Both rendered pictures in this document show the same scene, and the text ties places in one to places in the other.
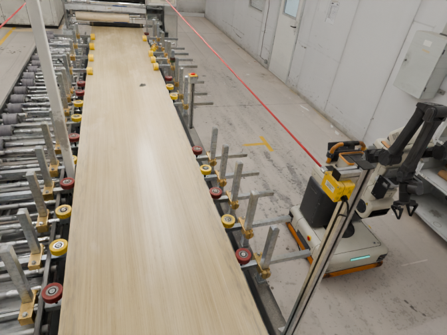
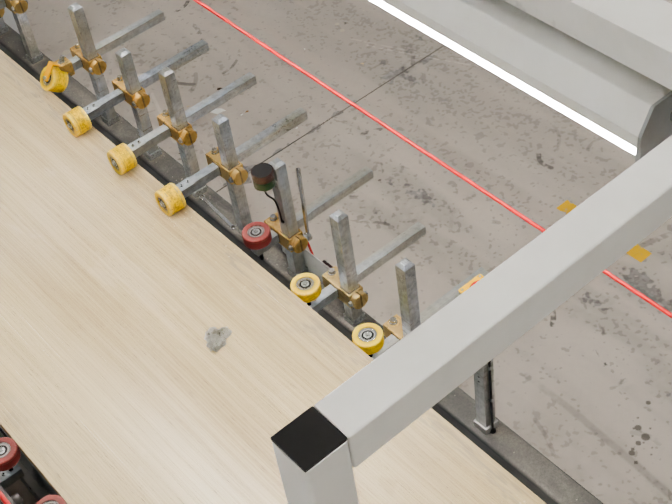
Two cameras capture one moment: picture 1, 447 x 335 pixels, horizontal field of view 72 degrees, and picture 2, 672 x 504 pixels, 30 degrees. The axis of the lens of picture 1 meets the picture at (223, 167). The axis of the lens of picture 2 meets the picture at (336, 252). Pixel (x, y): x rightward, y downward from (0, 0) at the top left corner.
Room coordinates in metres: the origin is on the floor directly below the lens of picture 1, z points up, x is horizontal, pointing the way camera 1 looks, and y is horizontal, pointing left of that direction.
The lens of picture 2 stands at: (0.90, 1.05, 3.33)
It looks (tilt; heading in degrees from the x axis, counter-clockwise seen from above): 46 degrees down; 348
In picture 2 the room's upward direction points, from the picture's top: 9 degrees counter-clockwise
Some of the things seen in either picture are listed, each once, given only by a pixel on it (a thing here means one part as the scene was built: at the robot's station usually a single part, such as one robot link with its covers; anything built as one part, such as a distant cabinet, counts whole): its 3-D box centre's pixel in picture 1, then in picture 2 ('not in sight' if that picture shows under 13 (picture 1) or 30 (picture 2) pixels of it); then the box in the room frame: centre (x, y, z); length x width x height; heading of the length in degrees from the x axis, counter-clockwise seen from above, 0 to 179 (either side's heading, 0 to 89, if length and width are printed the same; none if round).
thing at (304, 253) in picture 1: (274, 260); not in sight; (1.10, -0.34, 0.80); 0.43 x 0.03 x 0.04; 112
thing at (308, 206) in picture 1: (343, 192); not in sight; (2.07, -1.02, 0.59); 0.55 x 0.34 x 0.83; 111
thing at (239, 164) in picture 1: (234, 192); not in sight; (1.50, -0.09, 0.91); 0.04 x 0.04 x 0.48; 22
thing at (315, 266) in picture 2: not in sight; (309, 261); (3.34, 0.61, 0.75); 0.26 x 0.01 x 0.10; 22
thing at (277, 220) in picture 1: (257, 223); not in sight; (1.34, -0.25, 0.83); 0.43 x 0.03 x 0.04; 112
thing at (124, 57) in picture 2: (165, 59); (140, 111); (4.06, 0.92, 0.88); 0.04 x 0.04 x 0.48; 22
